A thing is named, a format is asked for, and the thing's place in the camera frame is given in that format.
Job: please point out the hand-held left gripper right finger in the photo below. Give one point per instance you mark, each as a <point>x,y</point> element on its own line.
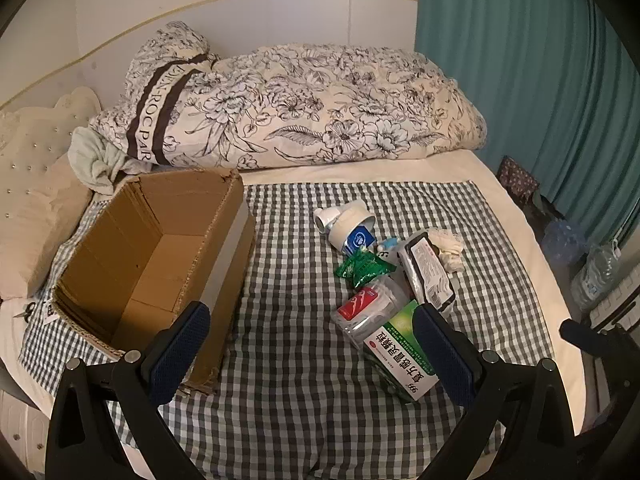
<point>440,355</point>

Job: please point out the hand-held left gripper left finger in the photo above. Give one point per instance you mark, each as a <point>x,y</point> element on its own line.
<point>185,345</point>

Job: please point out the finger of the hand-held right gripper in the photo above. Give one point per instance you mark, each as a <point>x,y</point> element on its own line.
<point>595,342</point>

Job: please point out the green white medicine box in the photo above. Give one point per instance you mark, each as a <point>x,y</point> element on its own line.
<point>395,355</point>

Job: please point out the clear cotton swab container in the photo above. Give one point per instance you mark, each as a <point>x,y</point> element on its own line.
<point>380,300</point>

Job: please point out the black white printed packet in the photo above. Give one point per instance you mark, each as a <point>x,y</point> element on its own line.
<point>425,270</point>

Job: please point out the brown cardboard box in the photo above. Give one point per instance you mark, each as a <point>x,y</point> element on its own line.
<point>150,260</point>

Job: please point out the white lace cloth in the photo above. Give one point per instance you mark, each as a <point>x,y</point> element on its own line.
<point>450,250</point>

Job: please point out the green snack packet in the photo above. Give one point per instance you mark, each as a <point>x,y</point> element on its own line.
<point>362,267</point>

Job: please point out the small white spotted item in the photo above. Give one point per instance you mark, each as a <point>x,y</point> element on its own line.
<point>386,249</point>

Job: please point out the white tape roll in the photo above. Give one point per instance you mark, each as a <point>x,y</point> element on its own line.
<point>345,230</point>

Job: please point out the small white bottle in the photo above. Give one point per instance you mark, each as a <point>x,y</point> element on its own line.
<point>324,217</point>

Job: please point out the white ribbed object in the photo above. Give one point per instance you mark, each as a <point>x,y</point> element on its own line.
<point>620,305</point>

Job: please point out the clear water bottle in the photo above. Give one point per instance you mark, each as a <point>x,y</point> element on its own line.
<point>595,275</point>

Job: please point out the blue plastic bag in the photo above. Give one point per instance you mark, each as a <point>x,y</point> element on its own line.
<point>562,240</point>

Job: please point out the checkered grey cloth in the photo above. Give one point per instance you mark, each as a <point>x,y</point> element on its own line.
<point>300,310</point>

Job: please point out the small white printed tag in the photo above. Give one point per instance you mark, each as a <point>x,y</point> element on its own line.
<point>49,312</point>

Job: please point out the small scissors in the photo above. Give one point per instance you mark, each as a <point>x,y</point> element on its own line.
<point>29,310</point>

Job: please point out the dark floral bag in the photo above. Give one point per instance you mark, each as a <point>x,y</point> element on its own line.
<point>517,177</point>

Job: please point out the light green cloth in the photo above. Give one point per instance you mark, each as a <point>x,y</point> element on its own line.
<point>95,160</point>

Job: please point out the cream tufted headboard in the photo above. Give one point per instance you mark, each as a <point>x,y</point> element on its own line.
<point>30,150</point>

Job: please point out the floral patterned duvet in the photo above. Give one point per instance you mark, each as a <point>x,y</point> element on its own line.
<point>300,110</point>

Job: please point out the teal curtain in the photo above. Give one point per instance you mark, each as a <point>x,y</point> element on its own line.
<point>525,85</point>

